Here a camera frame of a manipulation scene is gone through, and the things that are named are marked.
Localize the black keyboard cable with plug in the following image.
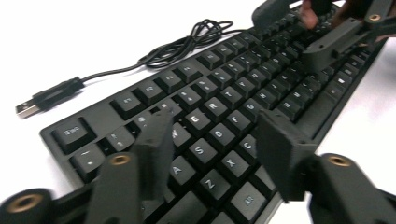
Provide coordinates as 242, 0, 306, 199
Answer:
15, 19, 248, 120

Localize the white table board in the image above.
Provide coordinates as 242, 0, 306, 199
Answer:
0, 0, 396, 224

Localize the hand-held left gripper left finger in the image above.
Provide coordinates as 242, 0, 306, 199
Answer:
84, 107, 176, 224

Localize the black computer keyboard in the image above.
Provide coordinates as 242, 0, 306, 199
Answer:
39, 0, 390, 224

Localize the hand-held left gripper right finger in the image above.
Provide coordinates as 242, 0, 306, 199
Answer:
254, 108, 396, 224

